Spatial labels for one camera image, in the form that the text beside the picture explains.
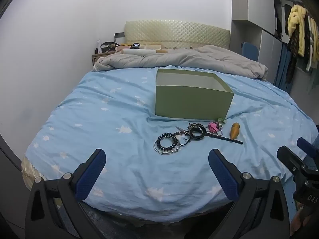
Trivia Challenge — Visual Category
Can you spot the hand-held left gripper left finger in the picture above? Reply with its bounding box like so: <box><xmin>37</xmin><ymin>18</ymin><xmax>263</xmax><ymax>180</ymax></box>
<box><xmin>25</xmin><ymin>149</ymin><xmax>106</xmax><ymax>239</ymax></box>

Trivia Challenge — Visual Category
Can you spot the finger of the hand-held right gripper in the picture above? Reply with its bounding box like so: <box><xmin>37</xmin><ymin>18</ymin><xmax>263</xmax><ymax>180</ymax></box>
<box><xmin>277</xmin><ymin>146</ymin><xmax>308</xmax><ymax>178</ymax></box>
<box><xmin>297</xmin><ymin>137</ymin><xmax>319</xmax><ymax>160</ymax></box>

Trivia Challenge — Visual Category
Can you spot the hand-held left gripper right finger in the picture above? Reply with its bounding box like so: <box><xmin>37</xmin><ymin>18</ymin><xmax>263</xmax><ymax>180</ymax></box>
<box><xmin>208</xmin><ymin>149</ymin><xmax>291</xmax><ymax>239</ymax></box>

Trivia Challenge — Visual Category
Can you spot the black hair stick with flower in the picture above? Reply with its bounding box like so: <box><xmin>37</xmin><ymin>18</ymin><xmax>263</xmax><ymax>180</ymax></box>
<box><xmin>187</xmin><ymin>122</ymin><xmax>244</xmax><ymax>145</ymax></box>

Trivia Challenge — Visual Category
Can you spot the orange wooden gourd charm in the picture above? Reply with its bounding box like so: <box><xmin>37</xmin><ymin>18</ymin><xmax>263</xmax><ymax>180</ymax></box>
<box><xmin>229</xmin><ymin>123</ymin><xmax>240</xmax><ymax>140</ymax></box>

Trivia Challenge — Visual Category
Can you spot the black patterned wide bangle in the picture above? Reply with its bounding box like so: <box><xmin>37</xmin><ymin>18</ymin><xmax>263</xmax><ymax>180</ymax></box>
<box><xmin>190</xmin><ymin>126</ymin><xmax>207</xmax><ymax>140</ymax></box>

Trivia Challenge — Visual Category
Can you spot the pink charm keychain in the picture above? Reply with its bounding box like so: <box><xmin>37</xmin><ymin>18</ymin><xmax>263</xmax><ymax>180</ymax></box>
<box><xmin>208</xmin><ymin>121</ymin><xmax>223</xmax><ymax>134</ymax></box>

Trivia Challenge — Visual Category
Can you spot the thin silver bangle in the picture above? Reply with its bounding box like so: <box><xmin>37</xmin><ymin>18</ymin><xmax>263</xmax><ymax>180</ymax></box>
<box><xmin>154</xmin><ymin>139</ymin><xmax>180</xmax><ymax>156</ymax></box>

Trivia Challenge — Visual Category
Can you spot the black beaded bracelet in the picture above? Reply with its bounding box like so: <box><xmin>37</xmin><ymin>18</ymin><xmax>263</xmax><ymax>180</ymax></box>
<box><xmin>157</xmin><ymin>133</ymin><xmax>181</xmax><ymax>153</ymax></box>

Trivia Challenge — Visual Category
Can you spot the green cardboard box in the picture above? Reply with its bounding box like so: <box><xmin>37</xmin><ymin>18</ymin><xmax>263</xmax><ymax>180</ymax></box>
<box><xmin>155</xmin><ymin>68</ymin><xmax>235</xmax><ymax>120</ymax></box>

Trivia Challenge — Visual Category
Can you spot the person's right hand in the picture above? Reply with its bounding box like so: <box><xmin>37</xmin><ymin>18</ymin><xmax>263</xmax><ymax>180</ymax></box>
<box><xmin>290</xmin><ymin>208</ymin><xmax>311</xmax><ymax>238</ymax></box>

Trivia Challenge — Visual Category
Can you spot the beige mattress edge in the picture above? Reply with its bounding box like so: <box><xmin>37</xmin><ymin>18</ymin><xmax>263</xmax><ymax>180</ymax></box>
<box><xmin>21</xmin><ymin>156</ymin><xmax>48</xmax><ymax>188</ymax></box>

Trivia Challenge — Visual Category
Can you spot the blue tree-print bedsheet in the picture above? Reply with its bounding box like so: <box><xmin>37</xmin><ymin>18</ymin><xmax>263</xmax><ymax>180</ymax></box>
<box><xmin>21</xmin><ymin>64</ymin><xmax>319</xmax><ymax>224</ymax></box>

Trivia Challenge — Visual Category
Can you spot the blue curtain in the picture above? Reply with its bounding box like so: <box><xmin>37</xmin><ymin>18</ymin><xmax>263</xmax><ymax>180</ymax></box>
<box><xmin>273</xmin><ymin>43</ymin><xmax>295</xmax><ymax>94</ymax></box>

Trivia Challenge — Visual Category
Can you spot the blue chair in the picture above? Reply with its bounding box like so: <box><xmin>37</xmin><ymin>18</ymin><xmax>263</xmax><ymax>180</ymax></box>
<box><xmin>241</xmin><ymin>42</ymin><xmax>259</xmax><ymax>62</ymax></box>

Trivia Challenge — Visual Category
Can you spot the brown nightstand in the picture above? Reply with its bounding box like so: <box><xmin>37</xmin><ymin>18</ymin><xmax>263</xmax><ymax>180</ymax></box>
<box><xmin>91</xmin><ymin>52</ymin><xmax>118</xmax><ymax>68</ymax></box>

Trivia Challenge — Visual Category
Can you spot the yellow fleece jacket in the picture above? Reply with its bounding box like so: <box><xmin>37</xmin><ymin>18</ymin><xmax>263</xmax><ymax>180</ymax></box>
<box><xmin>287</xmin><ymin>4</ymin><xmax>307</xmax><ymax>57</ymax></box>

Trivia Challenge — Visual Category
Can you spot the grey duvet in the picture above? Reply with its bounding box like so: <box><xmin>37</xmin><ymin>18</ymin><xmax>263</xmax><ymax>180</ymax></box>
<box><xmin>93</xmin><ymin>45</ymin><xmax>269</xmax><ymax>80</ymax></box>

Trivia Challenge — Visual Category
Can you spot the white rolled pillow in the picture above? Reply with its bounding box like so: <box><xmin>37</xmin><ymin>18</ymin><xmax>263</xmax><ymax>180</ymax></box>
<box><xmin>121</xmin><ymin>48</ymin><xmax>158</xmax><ymax>55</ymax></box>

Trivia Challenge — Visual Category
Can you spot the white wardrobe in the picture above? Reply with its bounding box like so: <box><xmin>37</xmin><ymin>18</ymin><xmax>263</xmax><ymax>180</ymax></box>
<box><xmin>230</xmin><ymin>0</ymin><xmax>285</xmax><ymax>90</ymax></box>

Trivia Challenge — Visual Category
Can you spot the cream quilted headboard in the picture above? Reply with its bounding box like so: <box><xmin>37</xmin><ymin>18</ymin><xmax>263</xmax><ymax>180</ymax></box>
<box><xmin>124</xmin><ymin>20</ymin><xmax>230</xmax><ymax>50</ymax></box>

